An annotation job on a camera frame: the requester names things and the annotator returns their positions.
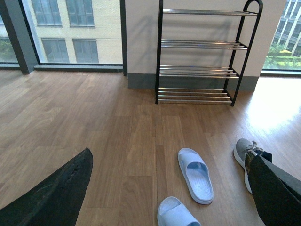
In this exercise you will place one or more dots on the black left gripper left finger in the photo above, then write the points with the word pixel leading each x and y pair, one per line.
pixel 55 201

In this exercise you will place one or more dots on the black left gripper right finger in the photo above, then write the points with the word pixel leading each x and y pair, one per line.
pixel 276 193

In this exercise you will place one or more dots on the grey sneaker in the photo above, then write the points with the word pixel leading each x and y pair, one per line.
pixel 242 147

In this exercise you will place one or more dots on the light blue slipper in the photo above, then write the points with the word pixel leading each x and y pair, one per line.
pixel 172 212
pixel 196 175

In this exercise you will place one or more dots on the black metal shoe rack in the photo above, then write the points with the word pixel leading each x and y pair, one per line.
pixel 231 74

